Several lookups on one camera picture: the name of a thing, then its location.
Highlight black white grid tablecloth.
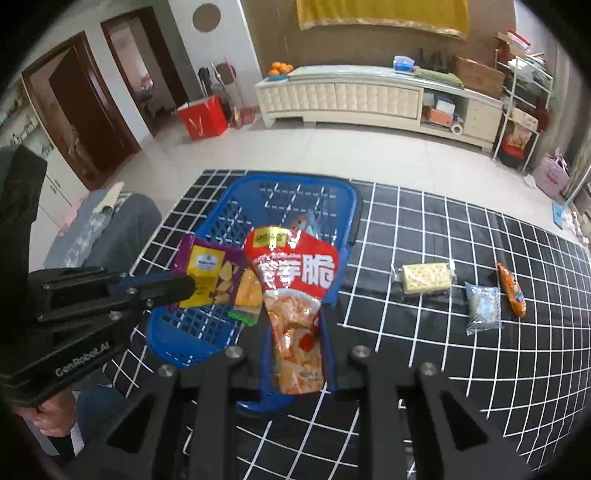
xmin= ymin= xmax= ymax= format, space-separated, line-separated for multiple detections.
xmin=132 ymin=170 xmax=590 ymax=479

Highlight red potato chip packet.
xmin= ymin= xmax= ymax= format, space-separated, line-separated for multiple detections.
xmin=245 ymin=226 xmax=339 ymax=395

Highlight oranges on cabinet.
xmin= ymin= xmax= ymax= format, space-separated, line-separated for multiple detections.
xmin=267 ymin=62 xmax=294 ymax=78

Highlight green cracker pack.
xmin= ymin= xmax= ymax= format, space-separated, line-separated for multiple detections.
xmin=228 ymin=309 xmax=260 ymax=326

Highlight white metal shelf rack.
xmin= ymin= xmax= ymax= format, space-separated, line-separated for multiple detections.
xmin=493 ymin=30 xmax=554 ymax=173

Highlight red gift bag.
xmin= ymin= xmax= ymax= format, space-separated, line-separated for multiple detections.
xmin=176 ymin=95 xmax=228 ymax=141

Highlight purple snack packet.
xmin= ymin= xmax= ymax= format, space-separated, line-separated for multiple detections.
xmin=172 ymin=234 xmax=246 ymax=309

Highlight pink gift bag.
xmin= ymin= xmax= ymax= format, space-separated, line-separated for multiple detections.
xmin=532 ymin=154 xmax=570 ymax=199

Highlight blue orange snack bag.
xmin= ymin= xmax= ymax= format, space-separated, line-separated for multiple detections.
xmin=288 ymin=210 xmax=329 ymax=241

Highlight person's left hand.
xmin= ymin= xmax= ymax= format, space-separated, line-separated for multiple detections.
xmin=13 ymin=390 xmax=76 ymax=438

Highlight cream tv cabinet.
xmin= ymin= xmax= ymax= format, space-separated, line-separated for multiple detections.
xmin=256 ymin=65 xmax=503 ymax=152

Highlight brown cardboard box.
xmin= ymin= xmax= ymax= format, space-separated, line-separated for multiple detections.
xmin=454 ymin=55 xmax=506 ymax=99

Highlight light blue snack packet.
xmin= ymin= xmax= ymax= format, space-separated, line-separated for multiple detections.
xmin=465 ymin=282 xmax=502 ymax=336

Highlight clear-wrapped cracker pack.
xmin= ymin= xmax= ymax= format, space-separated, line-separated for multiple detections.
xmin=393 ymin=261 xmax=456 ymax=296

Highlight orange striped snack packet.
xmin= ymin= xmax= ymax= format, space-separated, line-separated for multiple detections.
xmin=496 ymin=262 xmax=527 ymax=318

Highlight yellow wall hanging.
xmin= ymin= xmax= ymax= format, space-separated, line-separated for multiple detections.
xmin=295 ymin=0 xmax=470 ymax=40

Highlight brown wooden door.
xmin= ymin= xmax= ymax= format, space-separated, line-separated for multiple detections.
xmin=22 ymin=32 xmax=140 ymax=190

